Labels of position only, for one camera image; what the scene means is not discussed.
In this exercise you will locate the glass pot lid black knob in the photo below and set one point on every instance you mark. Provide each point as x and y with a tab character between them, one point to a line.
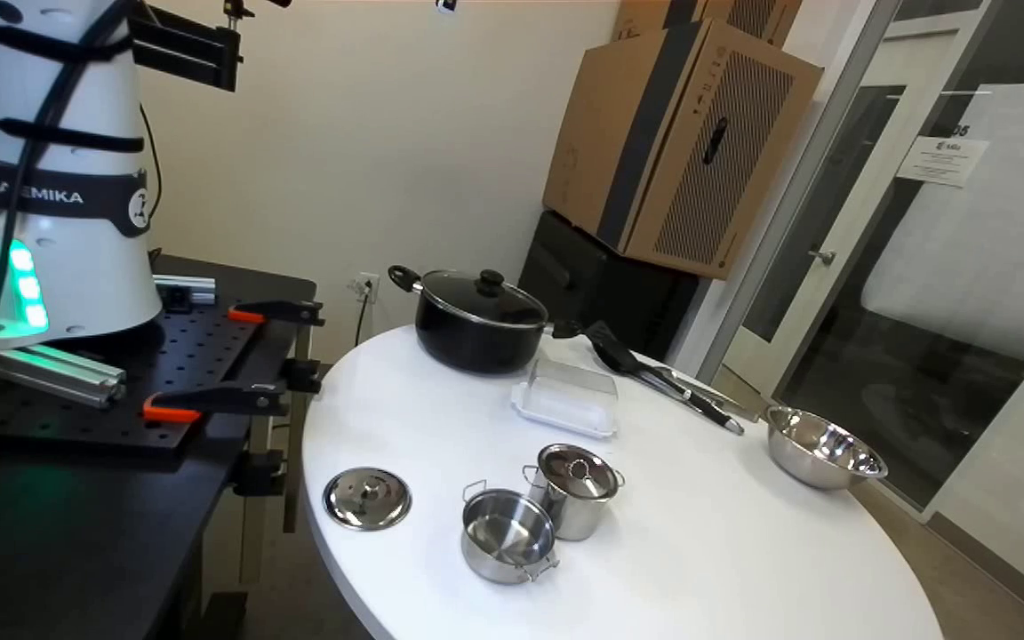
470	301

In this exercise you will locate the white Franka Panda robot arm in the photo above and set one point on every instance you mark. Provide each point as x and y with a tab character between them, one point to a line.
63	262

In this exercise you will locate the small flat steel lid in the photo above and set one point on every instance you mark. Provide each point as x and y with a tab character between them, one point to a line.
367	499

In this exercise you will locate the black cooking pot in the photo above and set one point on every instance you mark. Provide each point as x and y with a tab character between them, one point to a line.
477	352

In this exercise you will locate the black spatula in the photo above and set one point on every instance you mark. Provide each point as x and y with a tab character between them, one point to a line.
613	346

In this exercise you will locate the tall small steel lidded pot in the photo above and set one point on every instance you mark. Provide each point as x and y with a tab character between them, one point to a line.
583	492

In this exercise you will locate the low small open steel pot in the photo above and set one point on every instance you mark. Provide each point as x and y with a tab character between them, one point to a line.
507	547

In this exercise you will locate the large cardboard box black stripe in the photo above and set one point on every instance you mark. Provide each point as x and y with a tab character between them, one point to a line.
677	156

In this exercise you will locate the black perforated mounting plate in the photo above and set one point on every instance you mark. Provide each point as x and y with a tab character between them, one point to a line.
180	367

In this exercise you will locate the steel mixing bowl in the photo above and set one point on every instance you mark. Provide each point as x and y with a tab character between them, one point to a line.
826	448

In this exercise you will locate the small cardboard box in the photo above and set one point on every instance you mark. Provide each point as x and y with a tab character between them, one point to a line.
712	15

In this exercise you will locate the white door sign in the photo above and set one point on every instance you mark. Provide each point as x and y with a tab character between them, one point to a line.
945	160

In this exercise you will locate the black robot cart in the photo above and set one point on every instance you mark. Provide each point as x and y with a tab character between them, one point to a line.
73	536

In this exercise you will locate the white wall outlet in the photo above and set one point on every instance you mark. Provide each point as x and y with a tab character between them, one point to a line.
367	285

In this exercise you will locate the aluminium rail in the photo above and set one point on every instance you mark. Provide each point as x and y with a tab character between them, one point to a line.
56	367

